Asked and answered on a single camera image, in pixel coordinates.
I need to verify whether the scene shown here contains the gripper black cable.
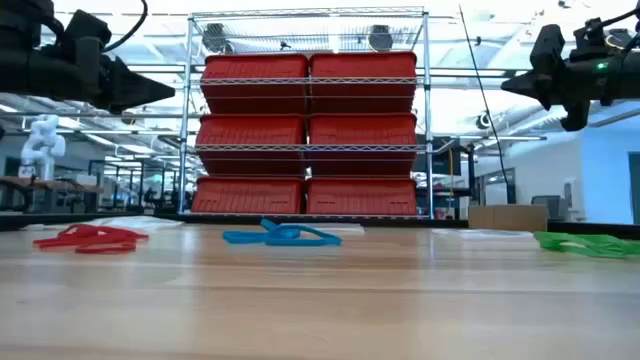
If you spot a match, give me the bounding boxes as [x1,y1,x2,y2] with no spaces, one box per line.
[597,7,640,54]
[102,0,150,54]

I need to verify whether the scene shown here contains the small brown cardboard box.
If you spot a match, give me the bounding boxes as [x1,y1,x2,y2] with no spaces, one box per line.
[468,203,549,233]

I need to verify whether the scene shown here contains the black background pole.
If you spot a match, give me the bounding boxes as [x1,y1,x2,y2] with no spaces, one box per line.
[464,143,479,205]

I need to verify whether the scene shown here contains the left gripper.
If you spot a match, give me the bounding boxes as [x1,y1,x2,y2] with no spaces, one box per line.
[52,37,176,114]

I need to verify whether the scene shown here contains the blue rubber band bundle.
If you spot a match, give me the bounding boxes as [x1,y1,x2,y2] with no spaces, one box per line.
[222,218,344,248]

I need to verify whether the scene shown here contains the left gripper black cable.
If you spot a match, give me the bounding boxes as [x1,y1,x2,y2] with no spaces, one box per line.
[102,0,150,54]

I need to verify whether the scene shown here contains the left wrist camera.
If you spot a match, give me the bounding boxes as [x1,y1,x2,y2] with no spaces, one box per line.
[63,8,113,52]

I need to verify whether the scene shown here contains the chrome wire shelving rack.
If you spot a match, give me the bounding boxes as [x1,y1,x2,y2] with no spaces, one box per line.
[177,6,437,221]

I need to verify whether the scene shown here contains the grey office chair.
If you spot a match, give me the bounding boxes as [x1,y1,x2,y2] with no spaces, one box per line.
[530,194,565,222]

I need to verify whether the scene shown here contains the red rubber band bundle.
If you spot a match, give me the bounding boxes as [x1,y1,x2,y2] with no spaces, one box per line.
[33,223,150,255]

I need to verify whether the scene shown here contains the round grey ceiling fixture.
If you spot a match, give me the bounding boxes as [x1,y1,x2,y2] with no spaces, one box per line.
[202,22,230,55]
[367,24,395,53]

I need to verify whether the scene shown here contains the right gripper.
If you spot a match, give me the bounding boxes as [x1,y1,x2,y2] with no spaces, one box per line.
[501,24,621,132]

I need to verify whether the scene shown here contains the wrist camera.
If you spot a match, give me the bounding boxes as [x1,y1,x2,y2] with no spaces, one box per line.
[63,8,113,52]
[573,17,609,57]

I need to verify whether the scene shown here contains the long taut black cable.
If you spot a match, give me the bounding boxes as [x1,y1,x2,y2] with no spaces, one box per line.
[457,3,516,205]

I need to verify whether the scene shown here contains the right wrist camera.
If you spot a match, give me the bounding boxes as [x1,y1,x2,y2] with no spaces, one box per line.
[573,17,609,57]

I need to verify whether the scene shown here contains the black background monitor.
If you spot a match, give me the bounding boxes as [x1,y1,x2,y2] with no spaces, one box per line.
[414,135,462,176]

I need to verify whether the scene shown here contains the wooden background workbench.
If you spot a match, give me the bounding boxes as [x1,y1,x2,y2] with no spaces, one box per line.
[0,175,105,214]

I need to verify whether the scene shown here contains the green rubber band bundle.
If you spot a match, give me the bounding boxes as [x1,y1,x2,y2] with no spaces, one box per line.
[533,230,640,260]

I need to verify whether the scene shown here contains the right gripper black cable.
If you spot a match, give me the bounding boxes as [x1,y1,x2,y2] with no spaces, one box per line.
[597,7,640,54]

